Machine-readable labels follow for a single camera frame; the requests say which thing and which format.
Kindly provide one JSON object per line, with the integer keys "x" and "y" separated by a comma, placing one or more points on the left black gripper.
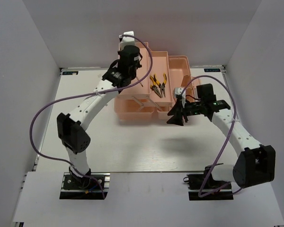
{"x": 138, "y": 65}

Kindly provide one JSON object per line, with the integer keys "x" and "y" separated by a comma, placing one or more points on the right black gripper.
{"x": 176, "y": 110}

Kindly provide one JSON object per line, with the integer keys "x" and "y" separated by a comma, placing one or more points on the yellow pliers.
{"x": 154, "y": 87}
{"x": 162, "y": 86}

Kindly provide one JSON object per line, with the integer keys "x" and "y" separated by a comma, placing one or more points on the pink plastic toolbox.
{"x": 141, "y": 103}

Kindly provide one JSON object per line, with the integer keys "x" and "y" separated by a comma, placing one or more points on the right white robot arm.
{"x": 256, "y": 162}

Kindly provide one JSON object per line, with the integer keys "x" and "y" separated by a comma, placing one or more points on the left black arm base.
{"x": 85, "y": 189}

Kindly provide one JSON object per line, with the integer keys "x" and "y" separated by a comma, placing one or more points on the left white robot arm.
{"x": 72, "y": 126}

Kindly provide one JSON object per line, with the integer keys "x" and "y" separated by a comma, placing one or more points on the left blue table label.
{"x": 70, "y": 73}

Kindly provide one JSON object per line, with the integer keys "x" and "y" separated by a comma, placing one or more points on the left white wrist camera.
{"x": 124, "y": 41}

